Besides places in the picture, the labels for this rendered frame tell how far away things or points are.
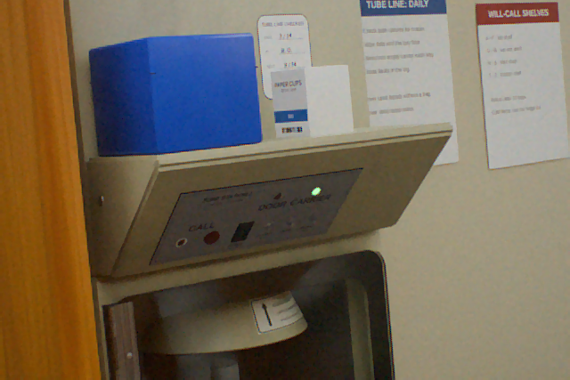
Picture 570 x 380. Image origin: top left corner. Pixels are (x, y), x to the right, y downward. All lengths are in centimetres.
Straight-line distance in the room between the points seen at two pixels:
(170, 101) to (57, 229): 13
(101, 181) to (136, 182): 6
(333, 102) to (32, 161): 29
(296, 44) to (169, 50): 23
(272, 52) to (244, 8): 5
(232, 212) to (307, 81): 13
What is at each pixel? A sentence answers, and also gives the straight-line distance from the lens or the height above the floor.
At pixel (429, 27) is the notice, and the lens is 180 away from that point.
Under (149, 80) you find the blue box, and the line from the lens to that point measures 85.
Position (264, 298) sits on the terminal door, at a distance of 103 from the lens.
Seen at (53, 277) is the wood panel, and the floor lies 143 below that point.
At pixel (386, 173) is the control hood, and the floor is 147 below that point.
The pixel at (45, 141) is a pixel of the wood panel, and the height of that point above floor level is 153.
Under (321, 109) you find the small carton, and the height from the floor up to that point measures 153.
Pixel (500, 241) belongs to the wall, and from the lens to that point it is 191.
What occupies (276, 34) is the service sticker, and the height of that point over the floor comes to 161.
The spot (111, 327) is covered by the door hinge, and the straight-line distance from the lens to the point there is 94.
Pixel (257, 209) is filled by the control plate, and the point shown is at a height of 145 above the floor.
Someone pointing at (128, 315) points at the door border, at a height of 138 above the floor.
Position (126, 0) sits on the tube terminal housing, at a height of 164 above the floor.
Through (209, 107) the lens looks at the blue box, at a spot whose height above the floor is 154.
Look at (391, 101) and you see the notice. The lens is 173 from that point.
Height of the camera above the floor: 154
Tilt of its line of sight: 3 degrees down
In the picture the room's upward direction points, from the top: 5 degrees counter-clockwise
